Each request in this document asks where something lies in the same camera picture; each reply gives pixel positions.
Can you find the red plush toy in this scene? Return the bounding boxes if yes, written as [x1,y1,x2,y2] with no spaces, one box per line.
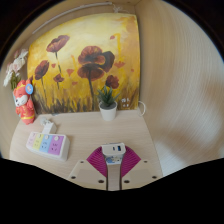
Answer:
[12,78,37,126]

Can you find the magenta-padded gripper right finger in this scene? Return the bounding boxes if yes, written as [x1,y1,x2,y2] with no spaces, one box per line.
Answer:
[120,148,163,192]

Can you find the white cable loop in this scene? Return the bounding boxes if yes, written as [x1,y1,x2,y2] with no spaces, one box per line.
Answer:
[137,100,148,117]

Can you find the yellow poppy flower painting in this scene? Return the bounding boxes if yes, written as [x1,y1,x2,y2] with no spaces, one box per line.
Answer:
[26,13,141,115]

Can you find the white charger block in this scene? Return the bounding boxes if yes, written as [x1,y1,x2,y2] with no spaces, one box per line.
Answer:
[101,142,127,192]

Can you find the small green plant white pot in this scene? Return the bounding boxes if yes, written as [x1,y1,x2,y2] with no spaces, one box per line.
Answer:
[96,85,120,122]

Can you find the white pastel-socket power strip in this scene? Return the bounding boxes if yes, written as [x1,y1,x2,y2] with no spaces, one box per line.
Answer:
[25,130,71,163]

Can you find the pink white flowers in vase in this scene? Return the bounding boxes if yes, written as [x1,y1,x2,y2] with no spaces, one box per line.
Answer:
[2,48,29,91]

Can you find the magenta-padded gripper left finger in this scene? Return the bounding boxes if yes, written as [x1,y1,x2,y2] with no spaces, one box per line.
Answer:
[67,146,108,192]

